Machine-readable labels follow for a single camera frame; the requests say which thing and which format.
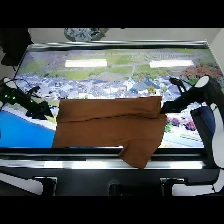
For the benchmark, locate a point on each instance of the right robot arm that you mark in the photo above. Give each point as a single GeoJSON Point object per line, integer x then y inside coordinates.
{"type": "Point", "coordinates": [208, 91]}

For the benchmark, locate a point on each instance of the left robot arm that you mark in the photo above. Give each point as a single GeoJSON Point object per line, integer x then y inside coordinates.
{"type": "Point", "coordinates": [13, 96]}

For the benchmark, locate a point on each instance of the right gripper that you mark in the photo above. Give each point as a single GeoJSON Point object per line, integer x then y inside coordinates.
{"type": "Point", "coordinates": [175, 105]}

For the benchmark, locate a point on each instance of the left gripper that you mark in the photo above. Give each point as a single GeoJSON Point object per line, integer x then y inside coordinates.
{"type": "Point", "coordinates": [40, 110]}

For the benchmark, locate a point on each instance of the silver frame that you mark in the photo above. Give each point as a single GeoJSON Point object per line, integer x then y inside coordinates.
{"type": "Point", "coordinates": [83, 164]}

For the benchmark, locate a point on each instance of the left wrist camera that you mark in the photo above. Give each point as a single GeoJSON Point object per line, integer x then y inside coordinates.
{"type": "Point", "coordinates": [33, 90]}

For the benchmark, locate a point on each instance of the grey patterned garment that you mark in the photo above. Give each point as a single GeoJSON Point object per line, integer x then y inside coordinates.
{"type": "Point", "coordinates": [83, 34]}

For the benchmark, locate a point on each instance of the brown T-shirt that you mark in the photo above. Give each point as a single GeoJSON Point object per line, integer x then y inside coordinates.
{"type": "Point", "coordinates": [110, 128]}

